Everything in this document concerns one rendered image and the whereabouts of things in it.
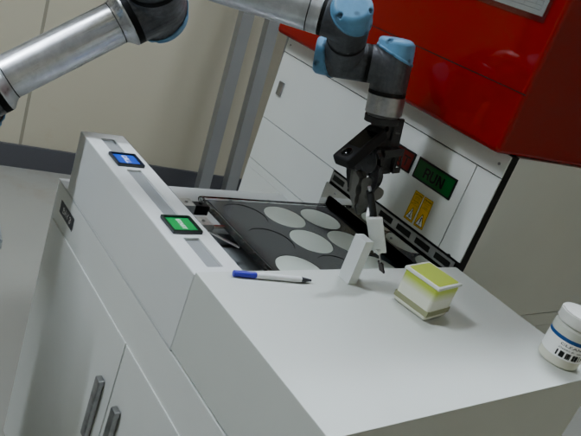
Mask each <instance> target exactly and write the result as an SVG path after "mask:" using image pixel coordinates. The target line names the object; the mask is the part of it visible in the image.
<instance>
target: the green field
mask: <svg viewBox="0 0 581 436"><path fill-rule="evenodd" d="M414 176H415V177H417V178H418V179H420V180H421V181H423V182H424V183H426V184H428V185H429V186H431V187H432V188H434V189H435V190H436V191H438V192H439V193H441V194H442V195H444V196H446V197H447V198H448V196H449V194H450V192H451V190H452V188H453V185H454V183H455V180H453V179H452V178H450V177H448V176H446V175H445V174H444V173H442V172H441V171H439V170H437V169H436V168H434V167H432V166H431V165H429V164H428V163H426V162H425V161H423V160H422V159H420V161H419V163H418V166H417V169H416V170H415V172H414Z"/></svg>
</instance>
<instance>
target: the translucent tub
mask: <svg viewBox="0 0 581 436"><path fill-rule="evenodd" d="M405 269H406V271H405V274H404V276H403V279H402V280H401V282H400V284H399V287H398V289H396V290H395V292H394V298H395V300H397V301H398V302H399V303H401V304H402V305H403V306H404V307H405V308H407V309H408V310H409V311H411V312H412V313H414V314H415V315H416V316H418V317H419V318H421V319H422V320H427V319H430V318H434V317H439V316H442V315H444V314H445V313H446V312H447V311H449V309H450V303H451V301H452V299H453V298H454V296H455V294H456V292H457V289H458V287H461V286H462V285H463V284H462V283H460V282H459V281H457V280H456V279H454V278H453V277H451V276H450V275H449V274H448V273H446V272H444V271H443V270H441V269H440V268H438V267H437V266H435V265H433V264H432V263H431V262H430V261H427V262H422V263H417V264H411V265H406V266H405Z"/></svg>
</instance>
